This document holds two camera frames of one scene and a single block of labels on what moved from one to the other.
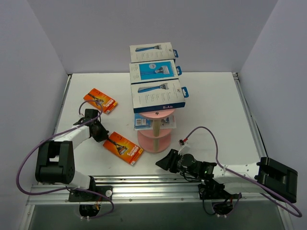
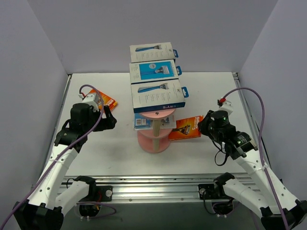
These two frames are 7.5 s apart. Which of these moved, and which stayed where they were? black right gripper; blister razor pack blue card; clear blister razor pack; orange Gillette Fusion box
Moved: black right gripper; orange Gillette Fusion box
Stayed: blister razor pack blue card; clear blister razor pack
